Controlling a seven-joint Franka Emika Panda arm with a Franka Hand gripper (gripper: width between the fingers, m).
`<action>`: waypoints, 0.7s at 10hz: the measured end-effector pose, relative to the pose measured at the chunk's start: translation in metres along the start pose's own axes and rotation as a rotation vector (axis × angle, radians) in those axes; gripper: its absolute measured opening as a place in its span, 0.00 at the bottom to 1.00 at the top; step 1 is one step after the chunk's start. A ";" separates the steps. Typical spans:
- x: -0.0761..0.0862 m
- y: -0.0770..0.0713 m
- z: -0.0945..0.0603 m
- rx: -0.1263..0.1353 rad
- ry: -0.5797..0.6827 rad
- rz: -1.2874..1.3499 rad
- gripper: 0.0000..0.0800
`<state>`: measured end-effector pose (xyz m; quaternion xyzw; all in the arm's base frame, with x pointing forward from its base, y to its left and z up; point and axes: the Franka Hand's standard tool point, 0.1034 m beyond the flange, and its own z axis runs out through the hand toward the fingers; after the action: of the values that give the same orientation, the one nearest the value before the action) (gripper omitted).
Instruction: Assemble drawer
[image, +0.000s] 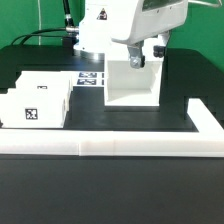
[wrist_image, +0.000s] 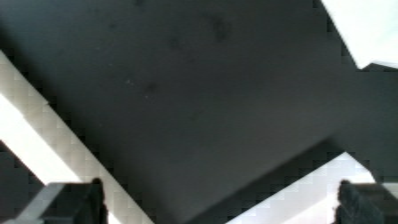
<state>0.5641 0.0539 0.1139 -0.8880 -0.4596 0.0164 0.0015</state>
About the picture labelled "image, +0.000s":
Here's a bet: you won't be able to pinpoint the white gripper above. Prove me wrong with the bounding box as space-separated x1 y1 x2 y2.
110 0 188 69

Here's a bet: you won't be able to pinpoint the white drawer cabinet box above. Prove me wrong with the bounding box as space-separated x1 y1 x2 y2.
103 37 165 108

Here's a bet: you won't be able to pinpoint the white front drawer tray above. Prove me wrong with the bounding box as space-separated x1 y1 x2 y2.
0 89 68 128

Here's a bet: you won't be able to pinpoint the white drawer tray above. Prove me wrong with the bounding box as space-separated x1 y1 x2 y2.
0 89 68 128
16 71 72 89

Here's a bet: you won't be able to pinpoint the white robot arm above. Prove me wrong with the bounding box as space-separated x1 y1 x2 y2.
74 0 188 69

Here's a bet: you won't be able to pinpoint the white rear drawer tray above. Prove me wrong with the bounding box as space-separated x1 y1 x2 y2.
16 71 72 89

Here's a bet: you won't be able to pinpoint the black raised platform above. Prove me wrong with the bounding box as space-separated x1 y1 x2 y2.
0 45 224 131

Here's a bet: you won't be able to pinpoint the white fiducial marker plate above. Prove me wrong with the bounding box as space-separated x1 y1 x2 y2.
62 71 104 87

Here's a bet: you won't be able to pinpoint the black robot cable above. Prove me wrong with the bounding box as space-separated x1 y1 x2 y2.
10 0 80 47

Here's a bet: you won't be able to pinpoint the white L-shaped wall fence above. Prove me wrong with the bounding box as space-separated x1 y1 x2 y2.
0 98 224 157

